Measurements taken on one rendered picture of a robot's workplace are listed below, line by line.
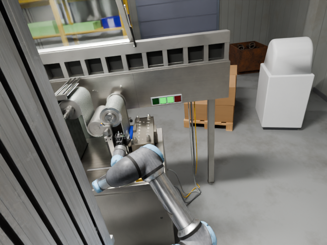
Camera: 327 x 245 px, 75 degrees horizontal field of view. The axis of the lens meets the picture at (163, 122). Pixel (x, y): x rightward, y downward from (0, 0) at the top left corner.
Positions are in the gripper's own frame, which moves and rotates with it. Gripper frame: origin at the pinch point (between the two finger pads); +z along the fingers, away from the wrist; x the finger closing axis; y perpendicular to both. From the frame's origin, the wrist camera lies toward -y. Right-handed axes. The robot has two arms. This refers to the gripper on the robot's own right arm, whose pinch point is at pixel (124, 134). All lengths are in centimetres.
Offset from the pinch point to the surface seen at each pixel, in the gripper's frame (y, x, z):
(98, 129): 7.8, 16.8, -2.1
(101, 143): -19.1, 25.7, 21.1
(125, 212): -47, 5, -29
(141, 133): -6.1, -10.7, 7.9
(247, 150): -109, -137, 98
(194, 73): 29, -56, 31
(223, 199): -109, -82, 23
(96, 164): -19.1, 24.5, -5.8
